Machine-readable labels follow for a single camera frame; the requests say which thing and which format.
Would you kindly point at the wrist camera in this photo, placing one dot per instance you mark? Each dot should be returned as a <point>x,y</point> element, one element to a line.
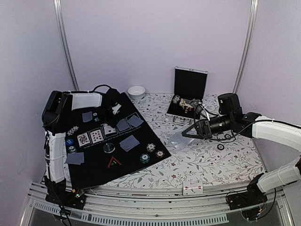
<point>115,109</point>
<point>198,108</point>

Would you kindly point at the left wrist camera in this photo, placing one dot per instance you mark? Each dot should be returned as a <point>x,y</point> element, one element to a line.
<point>115,109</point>

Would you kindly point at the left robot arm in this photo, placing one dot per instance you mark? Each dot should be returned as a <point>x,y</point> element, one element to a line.
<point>55,118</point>

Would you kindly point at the dealt card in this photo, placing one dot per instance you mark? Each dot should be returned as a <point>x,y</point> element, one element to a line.
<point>73,158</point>
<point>86,117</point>
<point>128,143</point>

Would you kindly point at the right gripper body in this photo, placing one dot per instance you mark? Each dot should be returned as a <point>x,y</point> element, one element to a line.
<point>227,120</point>

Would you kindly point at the white ceramic bowl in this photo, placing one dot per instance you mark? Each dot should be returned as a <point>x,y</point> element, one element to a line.
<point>136,92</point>

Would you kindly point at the face up ace card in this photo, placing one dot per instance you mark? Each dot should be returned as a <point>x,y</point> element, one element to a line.
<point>109,131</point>

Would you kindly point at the chip stack in case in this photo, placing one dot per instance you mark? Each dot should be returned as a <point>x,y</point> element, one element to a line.
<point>176,99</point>

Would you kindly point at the left aluminium frame post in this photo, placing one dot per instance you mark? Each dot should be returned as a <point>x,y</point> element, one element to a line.
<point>64,41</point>

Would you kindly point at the face up king card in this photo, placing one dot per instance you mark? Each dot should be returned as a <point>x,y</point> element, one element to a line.
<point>83,139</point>

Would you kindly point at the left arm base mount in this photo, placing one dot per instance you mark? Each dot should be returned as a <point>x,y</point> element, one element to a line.
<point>59,195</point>

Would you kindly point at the white chip stack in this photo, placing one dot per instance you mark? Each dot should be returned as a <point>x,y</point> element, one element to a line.
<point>72,130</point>
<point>151,147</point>

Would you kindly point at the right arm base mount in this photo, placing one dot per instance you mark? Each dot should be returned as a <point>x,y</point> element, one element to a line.
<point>237,200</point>

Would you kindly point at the blue round button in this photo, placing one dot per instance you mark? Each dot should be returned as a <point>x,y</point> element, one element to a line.
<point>69,141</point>

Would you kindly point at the card box in case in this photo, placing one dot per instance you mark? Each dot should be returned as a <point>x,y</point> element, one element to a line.
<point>184,104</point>

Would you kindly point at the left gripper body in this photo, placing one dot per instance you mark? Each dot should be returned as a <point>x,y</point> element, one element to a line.
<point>108,117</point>

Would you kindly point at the blue playing card deck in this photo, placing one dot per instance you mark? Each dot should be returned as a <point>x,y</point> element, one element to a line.
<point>179,141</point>

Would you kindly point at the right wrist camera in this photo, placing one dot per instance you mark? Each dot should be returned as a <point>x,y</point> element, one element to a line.
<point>198,108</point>

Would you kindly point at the face up ten card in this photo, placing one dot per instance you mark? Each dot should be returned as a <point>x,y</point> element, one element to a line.
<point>96,136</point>

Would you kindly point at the green chip stack top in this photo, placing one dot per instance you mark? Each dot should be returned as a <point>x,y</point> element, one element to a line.
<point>95,117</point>

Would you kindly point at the aluminium poker case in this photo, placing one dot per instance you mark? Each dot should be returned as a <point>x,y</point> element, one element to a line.
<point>188,84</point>

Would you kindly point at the black triangular token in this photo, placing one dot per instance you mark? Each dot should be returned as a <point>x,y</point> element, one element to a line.
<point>113,163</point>

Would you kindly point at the face down card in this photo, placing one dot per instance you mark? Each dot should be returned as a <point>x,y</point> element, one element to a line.
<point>122,125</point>
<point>135,121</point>

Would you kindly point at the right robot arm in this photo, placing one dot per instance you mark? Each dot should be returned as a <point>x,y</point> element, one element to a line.
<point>252,125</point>

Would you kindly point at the dropped face up card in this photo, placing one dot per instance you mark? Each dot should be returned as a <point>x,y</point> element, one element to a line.
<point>192,187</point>

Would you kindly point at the clear dealer puck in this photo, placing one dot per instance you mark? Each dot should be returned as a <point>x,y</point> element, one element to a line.
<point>109,148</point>

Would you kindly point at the aluminium front rail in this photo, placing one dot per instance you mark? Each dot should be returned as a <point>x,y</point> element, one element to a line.
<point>114,206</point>

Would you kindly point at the black poker mat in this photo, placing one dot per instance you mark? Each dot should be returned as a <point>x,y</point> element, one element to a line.
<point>94,171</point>

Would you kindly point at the right aluminium frame post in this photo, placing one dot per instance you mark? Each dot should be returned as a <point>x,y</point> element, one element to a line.
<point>247,44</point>

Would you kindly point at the aluminium frame post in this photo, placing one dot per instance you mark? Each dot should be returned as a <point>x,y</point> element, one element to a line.
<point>64,41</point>
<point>247,44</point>

